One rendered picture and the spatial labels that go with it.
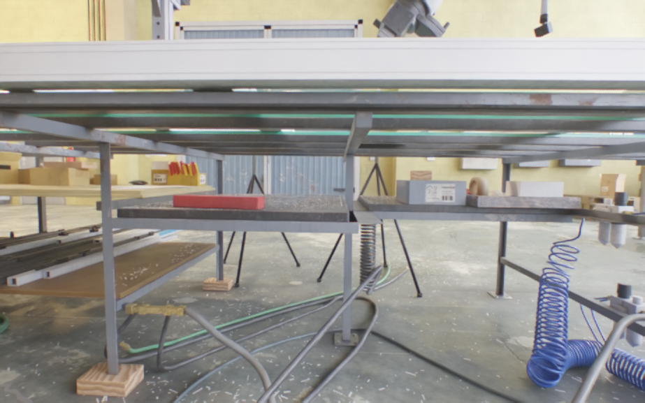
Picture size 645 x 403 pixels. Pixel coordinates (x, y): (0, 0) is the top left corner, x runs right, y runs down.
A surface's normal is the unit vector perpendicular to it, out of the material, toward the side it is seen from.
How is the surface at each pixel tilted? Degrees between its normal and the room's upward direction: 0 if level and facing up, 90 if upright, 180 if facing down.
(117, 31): 90
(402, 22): 92
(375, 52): 90
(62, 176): 90
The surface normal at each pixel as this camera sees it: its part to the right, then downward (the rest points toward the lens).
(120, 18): -0.04, 0.07
